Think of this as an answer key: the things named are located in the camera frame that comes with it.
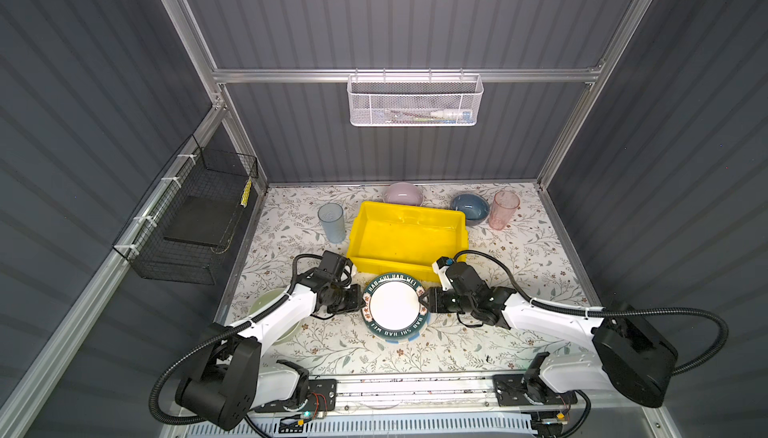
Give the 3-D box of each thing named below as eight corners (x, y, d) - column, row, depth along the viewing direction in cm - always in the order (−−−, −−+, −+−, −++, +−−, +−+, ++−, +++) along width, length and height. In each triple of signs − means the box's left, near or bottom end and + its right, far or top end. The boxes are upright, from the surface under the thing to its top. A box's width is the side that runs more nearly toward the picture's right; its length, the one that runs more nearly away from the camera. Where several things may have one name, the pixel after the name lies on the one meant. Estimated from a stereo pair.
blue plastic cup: (324, 247, 104) (316, 222, 93) (327, 229, 109) (320, 203, 98) (345, 247, 104) (339, 222, 93) (347, 229, 109) (342, 203, 98)
